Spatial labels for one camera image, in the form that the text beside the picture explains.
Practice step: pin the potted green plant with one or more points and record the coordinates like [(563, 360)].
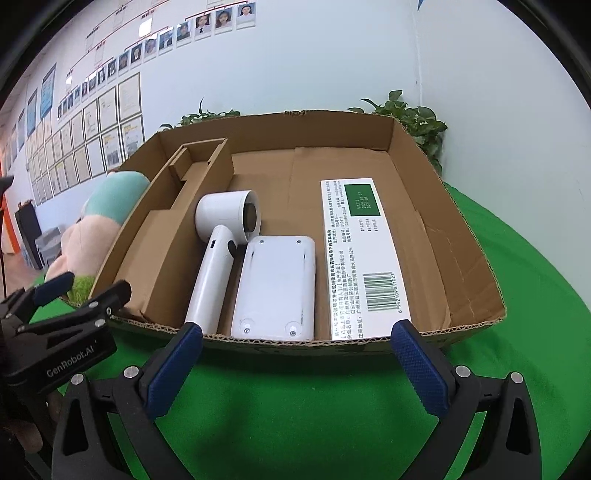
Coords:
[(207, 115), (415, 124)]

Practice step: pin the cardboard tray box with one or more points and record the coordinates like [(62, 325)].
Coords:
[(263, 166)]

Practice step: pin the long brown cardboard box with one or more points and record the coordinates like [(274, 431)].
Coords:
[(157, 240)]

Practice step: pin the black cabinet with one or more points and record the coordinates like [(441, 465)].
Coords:
[(28, 235)]

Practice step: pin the blue wall decal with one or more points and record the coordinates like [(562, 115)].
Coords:
[(421, 3)]

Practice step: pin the white green medicine box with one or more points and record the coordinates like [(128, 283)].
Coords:
[(360, 258)]

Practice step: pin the white hair dryer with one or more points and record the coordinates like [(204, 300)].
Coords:
[(207, 281)]

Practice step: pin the blue notice board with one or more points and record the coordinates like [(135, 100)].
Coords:
[(21, 129), (48, 90), (32, 113)]

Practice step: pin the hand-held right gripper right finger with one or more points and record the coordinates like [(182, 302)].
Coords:
[(420, 374)]

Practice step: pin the pastel plush toy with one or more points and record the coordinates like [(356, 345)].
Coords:
[(120, 194)]

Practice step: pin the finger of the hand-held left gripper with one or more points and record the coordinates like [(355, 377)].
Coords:
[(111, 300), (55, 287)]

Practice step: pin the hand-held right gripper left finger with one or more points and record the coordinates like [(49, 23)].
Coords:
[(175, 364)]

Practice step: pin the group of framed certificates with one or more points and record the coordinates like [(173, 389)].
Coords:
[(92, 138)]

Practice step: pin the green tablecloth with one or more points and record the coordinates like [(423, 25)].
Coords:
[(300, 415)]

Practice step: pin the white rectangular device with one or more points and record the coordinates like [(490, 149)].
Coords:
[(277, 286)]

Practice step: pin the row of portrait photos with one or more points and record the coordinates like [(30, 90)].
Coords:
[(147, 46)]

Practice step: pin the grey plastic stool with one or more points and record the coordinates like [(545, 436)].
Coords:
[(48, 247)]

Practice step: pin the person's left hand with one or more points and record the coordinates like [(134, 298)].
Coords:
[(27, 434)]

